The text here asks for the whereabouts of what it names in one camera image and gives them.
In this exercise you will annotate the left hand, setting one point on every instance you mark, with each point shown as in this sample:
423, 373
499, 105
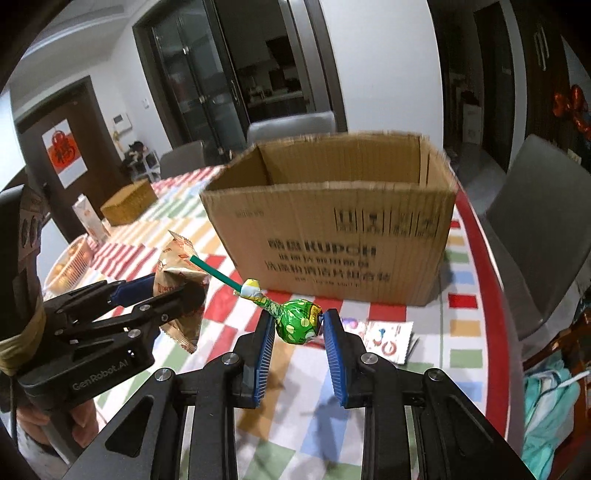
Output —
81, 421

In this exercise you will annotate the glass sliding door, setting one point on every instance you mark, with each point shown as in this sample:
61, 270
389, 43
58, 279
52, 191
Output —
213, 68

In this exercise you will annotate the red fu door poster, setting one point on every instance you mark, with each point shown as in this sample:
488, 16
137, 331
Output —
63, 153

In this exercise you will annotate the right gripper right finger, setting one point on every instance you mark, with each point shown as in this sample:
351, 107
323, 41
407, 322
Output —
408, 414

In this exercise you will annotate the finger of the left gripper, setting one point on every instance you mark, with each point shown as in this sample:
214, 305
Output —
164, 307
128, 293

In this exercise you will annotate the grey chair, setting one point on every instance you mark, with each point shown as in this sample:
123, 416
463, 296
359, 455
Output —
181, 160
291, 126
536, 218

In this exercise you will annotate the tan snack packet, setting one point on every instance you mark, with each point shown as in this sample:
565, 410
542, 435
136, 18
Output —
174, 270

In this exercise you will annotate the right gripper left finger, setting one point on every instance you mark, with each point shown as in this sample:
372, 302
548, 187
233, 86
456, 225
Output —
144, 439

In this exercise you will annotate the grey chair left back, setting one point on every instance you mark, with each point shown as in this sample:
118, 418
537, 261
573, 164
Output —
181, 160

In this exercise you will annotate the red foil balloons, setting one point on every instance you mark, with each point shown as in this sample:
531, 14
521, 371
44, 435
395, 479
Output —
574, 104

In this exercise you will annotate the colourful striped tablecloth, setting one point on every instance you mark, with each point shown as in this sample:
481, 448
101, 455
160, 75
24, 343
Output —
300, 431

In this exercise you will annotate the woven yellow tissue box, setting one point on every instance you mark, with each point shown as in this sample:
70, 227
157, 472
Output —
129, 203

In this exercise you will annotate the green lollipop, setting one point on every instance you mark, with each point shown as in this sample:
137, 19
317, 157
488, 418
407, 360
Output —
297, 320

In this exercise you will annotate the white milk carton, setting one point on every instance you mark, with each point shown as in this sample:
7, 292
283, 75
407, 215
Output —
89, 219

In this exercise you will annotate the white shelf with toy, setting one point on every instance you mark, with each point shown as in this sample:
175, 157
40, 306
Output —
141, 163

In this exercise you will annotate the bowl of oranges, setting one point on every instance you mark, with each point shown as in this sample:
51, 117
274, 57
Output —
69, 268

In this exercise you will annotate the open cardboard box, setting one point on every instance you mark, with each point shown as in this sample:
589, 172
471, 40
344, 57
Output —
358, 216

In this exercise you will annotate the pink white snack packet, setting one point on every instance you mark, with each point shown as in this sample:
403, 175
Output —
393, 341

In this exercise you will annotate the grey chair centre back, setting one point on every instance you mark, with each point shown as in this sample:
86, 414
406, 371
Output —
291, 126

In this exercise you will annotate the grey chair right side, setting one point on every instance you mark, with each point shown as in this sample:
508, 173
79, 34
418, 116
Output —
536, 218

